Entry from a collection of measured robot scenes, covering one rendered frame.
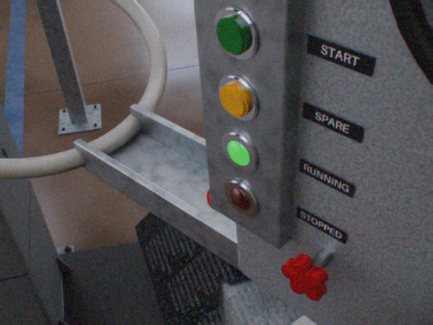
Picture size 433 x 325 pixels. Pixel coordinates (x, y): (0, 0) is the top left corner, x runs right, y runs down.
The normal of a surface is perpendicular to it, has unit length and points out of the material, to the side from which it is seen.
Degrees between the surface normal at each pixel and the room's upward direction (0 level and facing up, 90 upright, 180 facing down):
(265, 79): 90
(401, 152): 90
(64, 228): 0
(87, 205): 0
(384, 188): 90
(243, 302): 45
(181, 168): 2
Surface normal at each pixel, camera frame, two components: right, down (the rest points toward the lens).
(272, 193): -0.67, 0.53
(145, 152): -0.08, -0.75
